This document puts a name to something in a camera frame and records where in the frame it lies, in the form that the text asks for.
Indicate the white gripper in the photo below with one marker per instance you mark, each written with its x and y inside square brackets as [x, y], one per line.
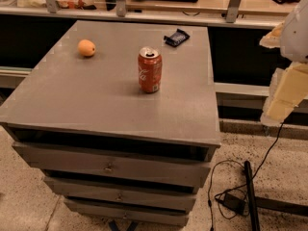
[295, 36]

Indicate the red coke can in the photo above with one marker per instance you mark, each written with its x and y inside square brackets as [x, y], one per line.
[150, 69]

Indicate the dark blue snack wrapper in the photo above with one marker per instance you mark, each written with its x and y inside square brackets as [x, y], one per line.
[177, 38]

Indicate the black power adapter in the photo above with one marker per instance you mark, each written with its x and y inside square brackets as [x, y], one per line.
[234, 204]

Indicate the top grey drawer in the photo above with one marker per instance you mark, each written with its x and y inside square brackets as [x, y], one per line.
[116, 164]

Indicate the grey drawer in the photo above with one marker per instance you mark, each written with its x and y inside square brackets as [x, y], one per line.
[116, 164]
[126, 212]
[121, 194]

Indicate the black floor bar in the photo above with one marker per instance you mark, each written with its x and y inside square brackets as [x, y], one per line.
[252, 206]

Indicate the grey drawer cabinet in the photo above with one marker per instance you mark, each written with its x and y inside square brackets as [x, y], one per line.
[96, 102]

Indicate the orange fruit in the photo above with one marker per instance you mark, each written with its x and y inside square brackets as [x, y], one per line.
[86, 48]

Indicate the bottom grey drawer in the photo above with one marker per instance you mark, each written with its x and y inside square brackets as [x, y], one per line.
[126, 212]

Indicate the middle grey drawer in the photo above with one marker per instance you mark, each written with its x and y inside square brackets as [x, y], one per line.
[121, 194]

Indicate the metal railing frame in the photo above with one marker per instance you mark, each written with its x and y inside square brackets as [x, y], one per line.
[257, 13]

